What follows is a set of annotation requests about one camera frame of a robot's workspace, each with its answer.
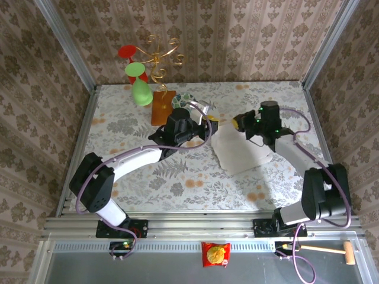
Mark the white paper box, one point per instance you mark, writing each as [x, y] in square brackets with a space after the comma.
[240, 151]

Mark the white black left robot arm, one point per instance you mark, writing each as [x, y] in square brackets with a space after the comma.
[133, 159]

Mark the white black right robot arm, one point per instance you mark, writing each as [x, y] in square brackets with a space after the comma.
[290, 148]

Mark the brown wooden board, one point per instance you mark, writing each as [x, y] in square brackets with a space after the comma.
[160, 109]

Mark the leaf-patterned bowl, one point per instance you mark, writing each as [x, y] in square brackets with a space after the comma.
[181, 100]

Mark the green plastic wine glass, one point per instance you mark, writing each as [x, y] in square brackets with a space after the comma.
[141, 91]

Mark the red plastic wine glass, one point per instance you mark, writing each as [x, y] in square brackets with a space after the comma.
[127, 51]

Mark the small black connector board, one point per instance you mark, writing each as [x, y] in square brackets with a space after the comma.
[121, 245]
[281, 245]

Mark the red snack packet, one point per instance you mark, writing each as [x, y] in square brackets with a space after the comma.
[215, 255]

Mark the wooden mallet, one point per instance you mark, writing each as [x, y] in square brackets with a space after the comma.
[348, 253]

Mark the aluminium table side rail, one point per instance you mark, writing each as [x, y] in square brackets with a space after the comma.
[86, 124]
[319, 127]

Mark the aluminium front rail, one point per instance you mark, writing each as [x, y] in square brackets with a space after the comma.
[201, 226]

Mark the aluminium frame post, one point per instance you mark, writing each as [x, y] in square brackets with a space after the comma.
[68, 44]
[328, 44]

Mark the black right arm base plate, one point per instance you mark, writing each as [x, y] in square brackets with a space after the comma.
[260, 229]

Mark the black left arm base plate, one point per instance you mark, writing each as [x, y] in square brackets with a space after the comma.
[139, 229]

